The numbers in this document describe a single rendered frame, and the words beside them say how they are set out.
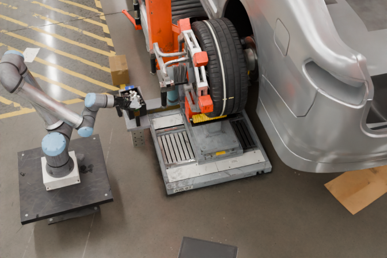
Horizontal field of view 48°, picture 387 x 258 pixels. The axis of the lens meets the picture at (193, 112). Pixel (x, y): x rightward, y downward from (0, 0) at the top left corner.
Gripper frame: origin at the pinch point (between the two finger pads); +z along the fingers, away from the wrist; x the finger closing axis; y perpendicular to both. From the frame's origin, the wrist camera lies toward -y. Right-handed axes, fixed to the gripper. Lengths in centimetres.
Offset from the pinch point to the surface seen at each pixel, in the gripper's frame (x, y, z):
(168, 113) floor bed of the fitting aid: 43, -42, 55
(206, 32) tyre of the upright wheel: 1, 65, 23
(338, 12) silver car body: 8, 97, 123
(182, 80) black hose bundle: -15.8, 38.0, 11.1
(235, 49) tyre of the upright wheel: -15, 66, 37
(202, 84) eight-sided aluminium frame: -22, 41, 22
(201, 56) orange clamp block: -16, 58, 16
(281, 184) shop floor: -51, -23, 113
